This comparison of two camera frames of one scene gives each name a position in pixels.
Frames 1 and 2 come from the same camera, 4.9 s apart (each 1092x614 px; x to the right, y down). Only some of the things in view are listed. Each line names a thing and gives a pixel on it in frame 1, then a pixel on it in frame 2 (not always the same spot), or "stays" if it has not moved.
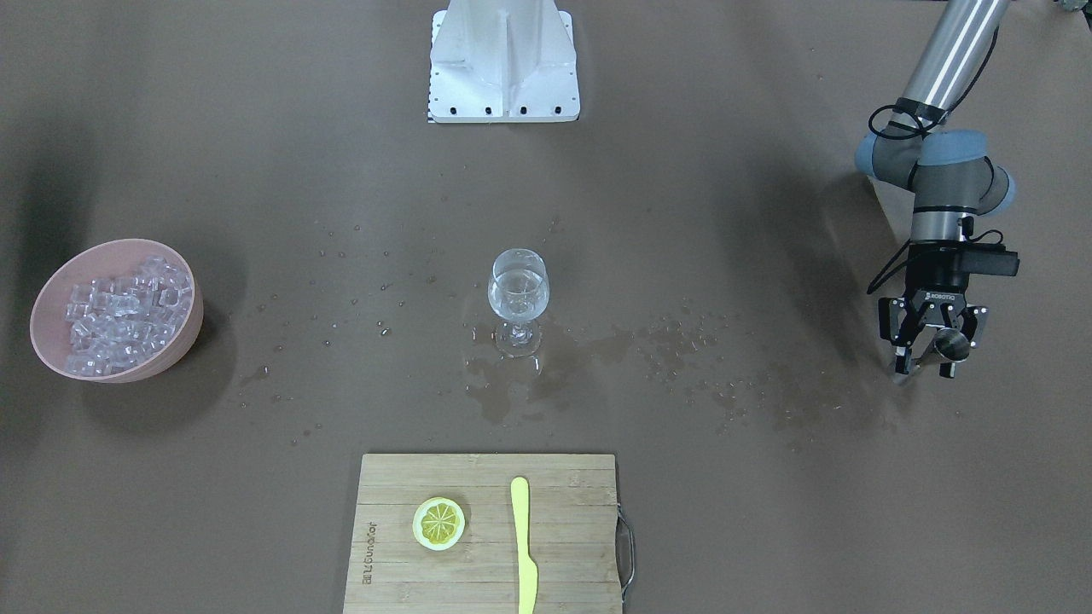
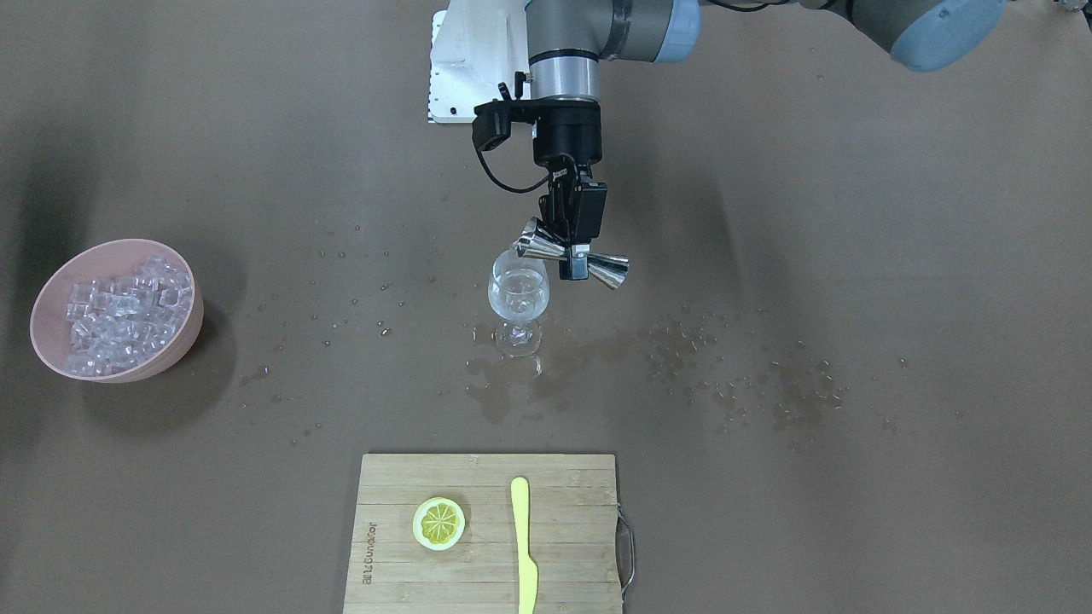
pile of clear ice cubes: [114, 321] stays
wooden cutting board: [574, 525] stays
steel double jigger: [949, 344] -> [536, 242]
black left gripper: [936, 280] -> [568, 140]
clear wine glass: [519, 288] stays
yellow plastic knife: [526, 568] stays
